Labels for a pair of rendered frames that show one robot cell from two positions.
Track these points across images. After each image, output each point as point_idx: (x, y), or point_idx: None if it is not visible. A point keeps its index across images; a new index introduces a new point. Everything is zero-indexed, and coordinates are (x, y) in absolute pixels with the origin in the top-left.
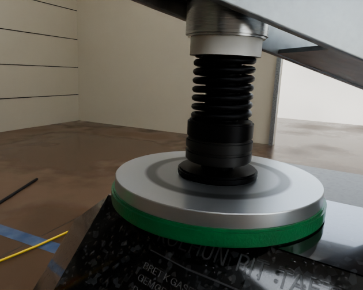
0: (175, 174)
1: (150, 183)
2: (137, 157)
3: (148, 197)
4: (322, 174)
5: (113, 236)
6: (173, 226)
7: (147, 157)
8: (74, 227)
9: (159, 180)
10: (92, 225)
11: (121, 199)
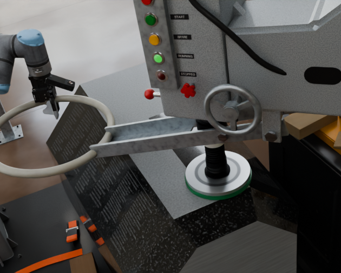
0: (230, 172)
1: (241, 168)
2: (234, 188)
3: (246, 162)
4: (161, 182)
5: (252, 183)
6: None
7: (230, 188)
8: (258, 212)
9: (237, 169)
10: (256, 189)
11: (250, 171)
